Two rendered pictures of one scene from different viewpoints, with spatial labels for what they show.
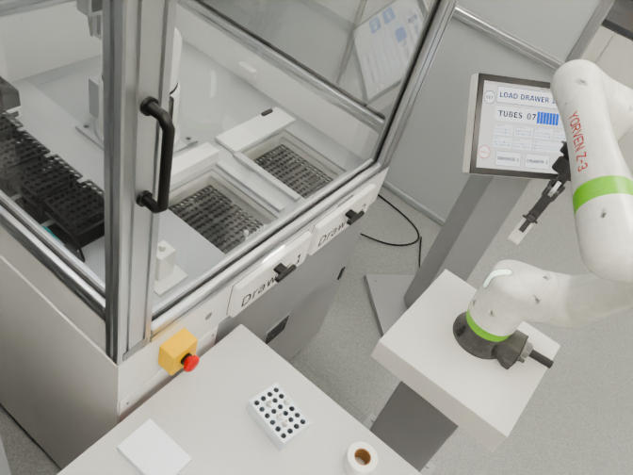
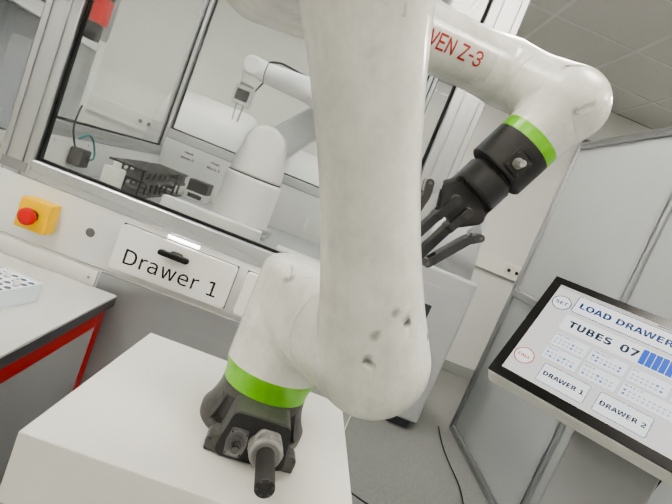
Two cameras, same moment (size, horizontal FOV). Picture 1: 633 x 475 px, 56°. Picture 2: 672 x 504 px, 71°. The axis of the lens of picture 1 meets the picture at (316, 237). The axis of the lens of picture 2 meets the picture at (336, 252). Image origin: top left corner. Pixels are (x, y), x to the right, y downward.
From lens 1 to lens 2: 1.55 m
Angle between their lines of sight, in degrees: 65
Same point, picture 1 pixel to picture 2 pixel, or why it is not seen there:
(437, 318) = not seen: hidden behind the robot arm
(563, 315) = (311, 321)
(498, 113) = (569, 324)
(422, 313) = not seen: hidden behind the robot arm
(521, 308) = (266, 288)
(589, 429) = not seen: outside the picture
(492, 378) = (165, 426)
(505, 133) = (570, 349)
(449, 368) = (151, 382)
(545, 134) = (653, 384)
